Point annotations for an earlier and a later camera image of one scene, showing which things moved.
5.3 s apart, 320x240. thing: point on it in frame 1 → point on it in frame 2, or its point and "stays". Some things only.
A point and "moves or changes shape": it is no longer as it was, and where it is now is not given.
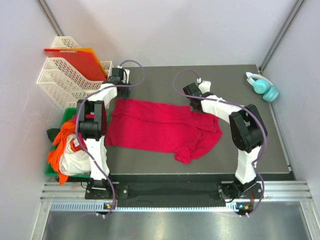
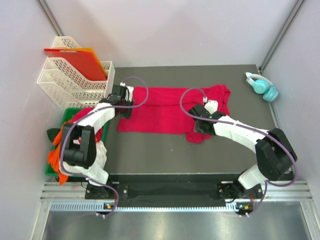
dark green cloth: [52, 132] stays
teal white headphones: [263, 86] stays
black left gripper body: [124, 94] → [126, 112]
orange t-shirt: [54, 155] stays
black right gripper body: [192, 108] → [198, 129]
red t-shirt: [162, 127] moves or changes shape
